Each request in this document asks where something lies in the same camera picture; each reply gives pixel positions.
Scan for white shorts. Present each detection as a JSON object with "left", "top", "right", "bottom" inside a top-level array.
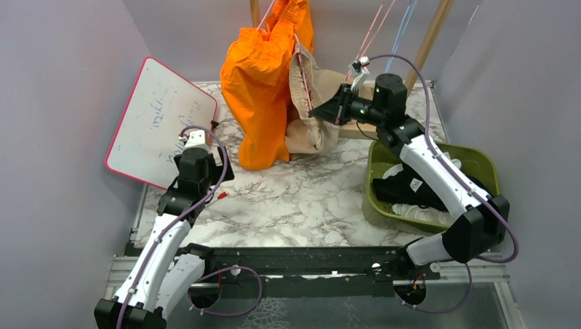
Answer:
[{"left": 381, "top": 156, "right": 464, "bottom": 227}]

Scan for olive green plastic basket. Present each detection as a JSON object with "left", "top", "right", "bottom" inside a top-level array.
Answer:
[{"left": 362, "top": 142, "right": 500, "bottom": 234}]

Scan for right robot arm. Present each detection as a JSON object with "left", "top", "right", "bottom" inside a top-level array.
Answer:
[{"left": 310, "top": 73, "right": 510, "bottom": 279}]

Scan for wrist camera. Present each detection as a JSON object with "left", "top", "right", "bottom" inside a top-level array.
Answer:
[
  {"left": 349, "top": 56, "right": 370, "bottom": 92},
  {"left": 178, "top": 130, "right": 210, "bottom": 153}
]

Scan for blue wire hanger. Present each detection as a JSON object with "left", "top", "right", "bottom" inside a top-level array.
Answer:
[{"left": 391, "top": 0, "right": 418, "bottom": 53}]

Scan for beige garment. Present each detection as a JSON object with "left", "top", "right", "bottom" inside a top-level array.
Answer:
[{"left": 284, "top": 42, "right": 375, "bottom": 156}]

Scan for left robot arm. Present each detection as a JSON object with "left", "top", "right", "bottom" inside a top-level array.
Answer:
[{"left": 94, "top": 146, "right": 234, "bottom": 328}]

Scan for pink framed whiteboard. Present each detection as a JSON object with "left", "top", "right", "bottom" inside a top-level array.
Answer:
[{"left": 105, "top": 57, "right": 218, "bottom": 188}]

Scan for wooden clothes rack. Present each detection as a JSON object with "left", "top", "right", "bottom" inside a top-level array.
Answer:
[{"left": 248, "top": 0, "right": 456, "bottom": 141}]

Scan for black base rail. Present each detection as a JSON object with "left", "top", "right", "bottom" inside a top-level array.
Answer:
[{"left": 162, "top": 244, "right": 511, "bottom": 299}]

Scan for pink wire hanger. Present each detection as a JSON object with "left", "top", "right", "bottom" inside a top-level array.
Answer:
[
  {"left": 355, "top": 0, "right": 396, "bottom": 59},
  {"left": 256, "top": 0, "right": 276, "bottom": 30},
  {"left": 293, "top": 34, "right": 313, "bottom": 116}
]

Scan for black shorts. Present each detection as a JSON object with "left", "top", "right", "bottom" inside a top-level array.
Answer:
[{"left": 372, "top": 163, "right": 491, "bottom": 212}]

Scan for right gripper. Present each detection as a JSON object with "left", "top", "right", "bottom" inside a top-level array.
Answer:
[{"left": 310, "top": 84, "right": 386, "bottom": 127}]

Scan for orange shorts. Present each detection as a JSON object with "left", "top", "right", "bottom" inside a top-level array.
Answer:
[{"left": 220, "top": 1, "right": 314, "bottom": 170}]

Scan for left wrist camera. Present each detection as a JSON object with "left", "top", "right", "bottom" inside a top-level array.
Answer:
[{"left": 178, "top": 130, "right": 210, "bottom": 153}]

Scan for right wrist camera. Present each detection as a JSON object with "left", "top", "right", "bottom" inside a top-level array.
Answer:
[{"left": 349, "top": 56, "right": 370, "bottom": 92}]

